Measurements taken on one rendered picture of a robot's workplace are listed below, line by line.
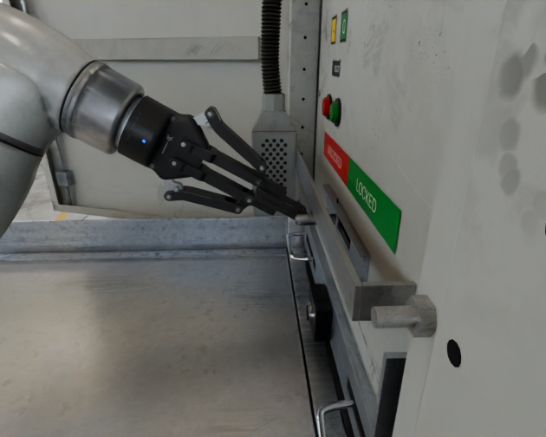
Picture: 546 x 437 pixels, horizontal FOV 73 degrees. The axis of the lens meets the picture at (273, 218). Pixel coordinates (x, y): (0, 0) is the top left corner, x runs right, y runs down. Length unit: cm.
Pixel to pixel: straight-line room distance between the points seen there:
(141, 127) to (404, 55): 28
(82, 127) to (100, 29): 51
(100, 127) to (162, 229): 36
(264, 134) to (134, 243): 36
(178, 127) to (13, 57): 17
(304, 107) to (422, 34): 46
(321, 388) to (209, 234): 39
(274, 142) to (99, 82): 27
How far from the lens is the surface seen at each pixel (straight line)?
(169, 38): 83
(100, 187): 103
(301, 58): 70
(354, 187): 40
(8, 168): 47
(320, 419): 39
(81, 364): 56
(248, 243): 75
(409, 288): 26
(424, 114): 25
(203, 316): 59
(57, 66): 46
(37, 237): 86
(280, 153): 60
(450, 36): 23
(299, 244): 76
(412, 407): 18
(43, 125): 47
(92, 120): 44
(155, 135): 44
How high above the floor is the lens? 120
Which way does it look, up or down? 23 degrees down
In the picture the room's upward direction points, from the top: straight up
